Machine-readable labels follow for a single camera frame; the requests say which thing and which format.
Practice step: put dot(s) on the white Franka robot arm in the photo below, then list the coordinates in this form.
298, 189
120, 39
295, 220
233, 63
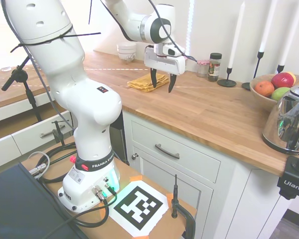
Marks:
89, 104

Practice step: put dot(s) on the black boom camera stand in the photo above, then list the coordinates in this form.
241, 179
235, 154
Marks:
17, 74

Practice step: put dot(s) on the green apple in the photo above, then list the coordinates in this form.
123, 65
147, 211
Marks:
279, 94

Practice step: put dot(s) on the red apple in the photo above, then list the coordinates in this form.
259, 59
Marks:
282, 80

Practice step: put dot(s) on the large black screw clamp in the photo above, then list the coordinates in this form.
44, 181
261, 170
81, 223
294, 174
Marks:
174, 199

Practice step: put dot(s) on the tall white taper candle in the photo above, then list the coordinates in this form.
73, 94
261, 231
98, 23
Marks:
292, 32
236, 37
265, 35

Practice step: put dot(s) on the white long drawer front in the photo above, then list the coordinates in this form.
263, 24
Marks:
30, 139

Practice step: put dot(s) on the black white fiducial tag sheet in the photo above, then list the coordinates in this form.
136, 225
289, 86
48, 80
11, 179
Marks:
139, 206

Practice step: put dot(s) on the stack of white bowls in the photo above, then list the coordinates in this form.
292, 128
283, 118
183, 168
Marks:
126, 51

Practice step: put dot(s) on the white light strip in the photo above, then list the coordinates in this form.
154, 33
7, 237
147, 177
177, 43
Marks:
190, 25

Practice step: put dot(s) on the small black screw clamp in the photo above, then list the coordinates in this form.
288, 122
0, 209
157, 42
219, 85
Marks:
57, 132

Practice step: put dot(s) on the stainless steel kettle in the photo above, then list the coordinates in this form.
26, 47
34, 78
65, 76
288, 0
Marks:
286, 119

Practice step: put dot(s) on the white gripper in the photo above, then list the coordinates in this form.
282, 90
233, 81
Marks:
162, 65

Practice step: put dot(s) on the wooden fruit bowl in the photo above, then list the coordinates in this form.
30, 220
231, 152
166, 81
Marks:
260, 98

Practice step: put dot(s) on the round metal cabinet knob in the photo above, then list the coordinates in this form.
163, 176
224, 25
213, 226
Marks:
135, 156

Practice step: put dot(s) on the yellow fruit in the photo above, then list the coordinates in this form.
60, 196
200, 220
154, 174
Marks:
292, 76

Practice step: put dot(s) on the spice jar black lid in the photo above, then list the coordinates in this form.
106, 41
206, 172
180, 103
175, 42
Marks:
214, 68

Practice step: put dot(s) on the glass jar red gingham lid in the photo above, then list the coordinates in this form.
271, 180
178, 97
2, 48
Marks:
202, 69

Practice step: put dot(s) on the black candle holder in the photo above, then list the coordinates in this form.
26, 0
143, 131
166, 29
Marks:
261, 55
280, 68
226, 83

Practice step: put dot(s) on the orange tape piece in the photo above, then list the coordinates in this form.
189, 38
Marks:
104, 212
169, 198
135, 178

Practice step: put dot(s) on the white cabinet door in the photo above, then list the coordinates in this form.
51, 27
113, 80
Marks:
159, 179

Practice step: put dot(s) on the dark controller box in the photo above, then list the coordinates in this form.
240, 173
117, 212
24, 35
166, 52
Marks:
20, 204

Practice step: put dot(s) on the small glass dish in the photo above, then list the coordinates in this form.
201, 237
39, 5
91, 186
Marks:
6, 69

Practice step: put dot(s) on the dark built-in appliance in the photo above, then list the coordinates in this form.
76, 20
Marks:
119, 144

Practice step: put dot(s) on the yellow cloth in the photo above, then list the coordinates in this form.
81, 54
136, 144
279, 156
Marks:
142, 83

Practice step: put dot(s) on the black Ulanzi camera mount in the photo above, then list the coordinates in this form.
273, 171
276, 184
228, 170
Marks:
292, 184

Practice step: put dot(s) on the orange fruit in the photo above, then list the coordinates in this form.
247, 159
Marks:
264, 88

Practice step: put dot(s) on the white cabinet drawer front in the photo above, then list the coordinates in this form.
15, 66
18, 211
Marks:
189, 154

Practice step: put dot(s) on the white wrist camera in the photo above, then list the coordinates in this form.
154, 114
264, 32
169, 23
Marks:
172, 51

